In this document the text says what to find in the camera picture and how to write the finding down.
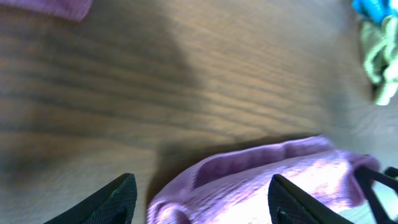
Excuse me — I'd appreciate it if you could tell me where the blue cloth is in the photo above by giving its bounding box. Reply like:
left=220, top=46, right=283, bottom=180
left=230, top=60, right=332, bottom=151
left=352, top=0, right=397, bottom=25

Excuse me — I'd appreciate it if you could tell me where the purple cloth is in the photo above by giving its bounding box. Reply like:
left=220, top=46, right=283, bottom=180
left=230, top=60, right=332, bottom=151
left=1, top=0, right=93, bottom=21
left=146, top=136, right=380, bottom=223

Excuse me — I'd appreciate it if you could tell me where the green cloth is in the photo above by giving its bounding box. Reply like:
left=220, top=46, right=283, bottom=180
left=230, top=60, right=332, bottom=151
left=360, top=16, right=397, bottom=106

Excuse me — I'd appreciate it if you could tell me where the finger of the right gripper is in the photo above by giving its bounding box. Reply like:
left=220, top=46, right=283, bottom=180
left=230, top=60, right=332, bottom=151
left=354, top=166, right=397, bottom=224

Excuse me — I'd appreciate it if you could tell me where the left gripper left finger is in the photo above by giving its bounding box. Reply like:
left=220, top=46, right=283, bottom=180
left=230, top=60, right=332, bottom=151
left=45, top=173, right=137, bottom=224

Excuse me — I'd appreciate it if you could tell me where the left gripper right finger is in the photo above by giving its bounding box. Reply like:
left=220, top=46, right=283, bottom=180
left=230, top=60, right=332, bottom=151
left=267, top=174, right=353, bottom=224

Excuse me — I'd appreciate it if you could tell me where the folded purple cloth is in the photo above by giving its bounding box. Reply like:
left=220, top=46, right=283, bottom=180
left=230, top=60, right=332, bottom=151
left=1, top=0, right=93, bottom=21

